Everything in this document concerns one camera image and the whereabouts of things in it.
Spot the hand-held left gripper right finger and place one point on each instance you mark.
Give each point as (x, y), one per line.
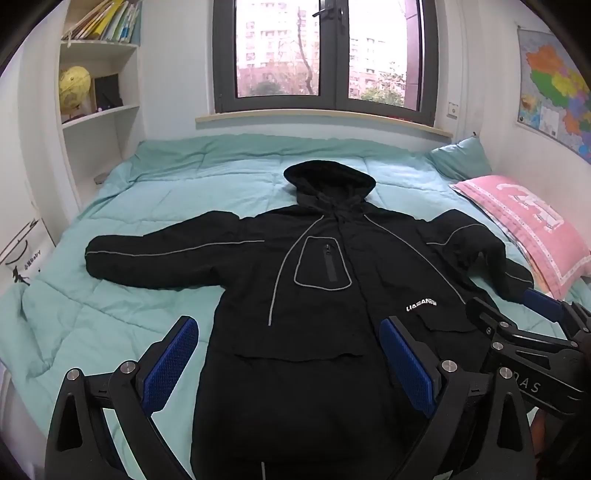
(406, 369)

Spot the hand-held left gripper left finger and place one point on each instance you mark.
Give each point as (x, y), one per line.
(171, 364)

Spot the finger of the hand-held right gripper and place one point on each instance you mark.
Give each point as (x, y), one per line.
(489, 318)
(542, 302)

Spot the black hooded jacket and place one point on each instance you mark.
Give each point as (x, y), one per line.
(300, 369)

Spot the pink pillow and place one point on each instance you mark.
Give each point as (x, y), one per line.
(521, 217)

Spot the teal pillow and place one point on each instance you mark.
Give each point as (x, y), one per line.
(461, 157)

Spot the teal quilt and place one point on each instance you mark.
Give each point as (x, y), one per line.
(184, 184)

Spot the white paper bag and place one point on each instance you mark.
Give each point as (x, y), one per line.
(27, 249)

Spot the white bookshelf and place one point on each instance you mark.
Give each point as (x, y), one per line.
(129, 138)

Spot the beige window sill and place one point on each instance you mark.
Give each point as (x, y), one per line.
(323, 120)

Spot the yellow globe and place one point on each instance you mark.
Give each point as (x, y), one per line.
(75, 87)

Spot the dark framed window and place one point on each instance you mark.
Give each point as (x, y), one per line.
(330, 55)

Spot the row of books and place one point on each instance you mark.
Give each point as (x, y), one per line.
(106, 21)

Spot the white wall socket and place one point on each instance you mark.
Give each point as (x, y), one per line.
(453, 110)

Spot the colourful wall map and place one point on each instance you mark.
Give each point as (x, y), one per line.
(554, 87)

